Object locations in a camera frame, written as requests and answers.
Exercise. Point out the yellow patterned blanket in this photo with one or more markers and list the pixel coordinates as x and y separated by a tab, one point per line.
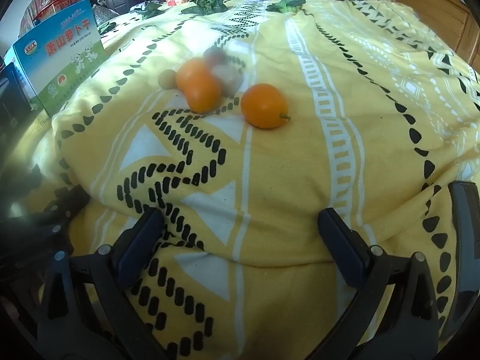
300	176

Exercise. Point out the wooden cabinet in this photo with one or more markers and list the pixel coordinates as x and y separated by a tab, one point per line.
438	15

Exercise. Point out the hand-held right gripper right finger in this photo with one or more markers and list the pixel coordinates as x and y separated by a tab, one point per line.
339	243

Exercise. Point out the large cardboard box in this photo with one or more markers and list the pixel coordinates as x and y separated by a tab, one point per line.
56	5

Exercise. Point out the green bok choy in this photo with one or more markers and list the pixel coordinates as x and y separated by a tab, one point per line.
208	3
107	26
287	2
150	8

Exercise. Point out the blue and green carton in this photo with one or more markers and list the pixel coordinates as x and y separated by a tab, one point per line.
63	56

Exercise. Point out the black box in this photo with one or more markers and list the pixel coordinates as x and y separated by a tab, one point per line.
13	97

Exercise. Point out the red tomato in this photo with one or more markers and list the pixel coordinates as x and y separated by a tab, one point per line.
229	77
214	57

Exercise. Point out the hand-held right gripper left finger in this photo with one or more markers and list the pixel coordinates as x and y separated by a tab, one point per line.
140	240

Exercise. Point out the black curved plastic piece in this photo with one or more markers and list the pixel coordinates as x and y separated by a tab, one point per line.
463	232

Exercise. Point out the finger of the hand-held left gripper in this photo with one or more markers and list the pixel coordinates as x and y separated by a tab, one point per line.
63	210

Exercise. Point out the orange with stem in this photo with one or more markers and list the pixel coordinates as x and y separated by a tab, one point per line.
264	107

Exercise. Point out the small beige longan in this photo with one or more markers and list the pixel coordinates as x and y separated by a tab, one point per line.
167	79

